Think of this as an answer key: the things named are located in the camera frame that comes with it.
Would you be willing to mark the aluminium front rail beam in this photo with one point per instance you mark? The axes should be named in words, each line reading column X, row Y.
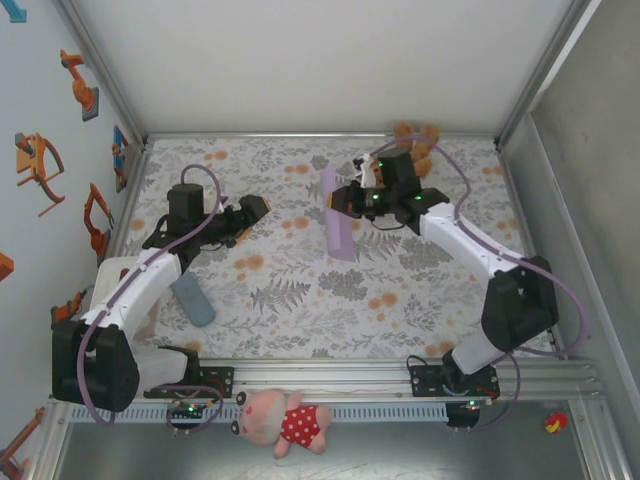
column 325, row 375

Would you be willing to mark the purple paper sheet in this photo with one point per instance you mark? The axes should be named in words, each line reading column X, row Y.
column 337, row 235

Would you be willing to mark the floral printed tablecloth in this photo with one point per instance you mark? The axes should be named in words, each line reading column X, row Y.
column 280, row 325

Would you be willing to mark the blue-grey fabric case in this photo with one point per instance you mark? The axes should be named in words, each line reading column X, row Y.
column 197, row 305

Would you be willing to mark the pink pig plush toy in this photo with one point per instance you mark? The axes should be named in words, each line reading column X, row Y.
column 300, row 422

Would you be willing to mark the orange block sticker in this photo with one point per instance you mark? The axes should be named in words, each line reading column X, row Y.
column 5, row 267

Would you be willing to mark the aluminium back rail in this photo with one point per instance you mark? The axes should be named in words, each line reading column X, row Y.
column 300, row 135

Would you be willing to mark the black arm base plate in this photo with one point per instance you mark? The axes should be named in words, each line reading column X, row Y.
column 220, row 380
column 425, row 380

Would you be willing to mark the aluminium side rail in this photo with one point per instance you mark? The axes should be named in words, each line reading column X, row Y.
column 127, row 205
column 516, row 200

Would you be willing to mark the white plastic box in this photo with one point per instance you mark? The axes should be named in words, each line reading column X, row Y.
column 107, row 277

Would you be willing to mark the orange grey gripper sticker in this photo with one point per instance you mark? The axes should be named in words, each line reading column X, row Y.
column 35, row 165

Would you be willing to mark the brown teddy bear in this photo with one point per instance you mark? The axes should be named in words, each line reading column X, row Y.
column 430, row 134

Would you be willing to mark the small red yellow toy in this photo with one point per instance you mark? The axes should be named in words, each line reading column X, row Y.
column 554, row 423

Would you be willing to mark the aluminium frame post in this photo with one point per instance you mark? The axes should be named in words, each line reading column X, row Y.
column 106, row 75
column 541, row 75
column 595, row 440
column 52, row 440

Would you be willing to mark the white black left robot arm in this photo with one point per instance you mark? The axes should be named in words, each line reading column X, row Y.
column 145, row 295

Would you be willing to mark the blue wall sticker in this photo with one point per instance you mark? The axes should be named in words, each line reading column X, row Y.
column 15, row 11

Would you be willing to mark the black controller board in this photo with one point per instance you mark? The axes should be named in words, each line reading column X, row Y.
column 460, row 416
column 192, row 414

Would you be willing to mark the blue orange machine sticker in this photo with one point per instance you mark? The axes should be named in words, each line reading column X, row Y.
column 120, row 160

